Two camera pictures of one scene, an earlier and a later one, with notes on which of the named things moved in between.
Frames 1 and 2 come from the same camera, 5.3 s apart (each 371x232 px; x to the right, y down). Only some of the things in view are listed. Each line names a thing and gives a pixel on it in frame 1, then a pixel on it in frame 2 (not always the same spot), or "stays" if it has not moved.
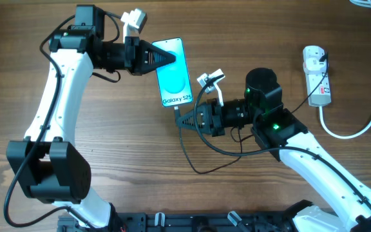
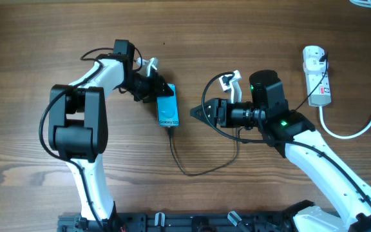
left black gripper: (136, 56) → (154, 90)
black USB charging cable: (322, 58) → (196, 174)
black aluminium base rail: (191, 222) stays
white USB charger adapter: (313, 64) stays
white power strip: (318, 82) stays
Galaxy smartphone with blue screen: (174, 78) → (167, 109)
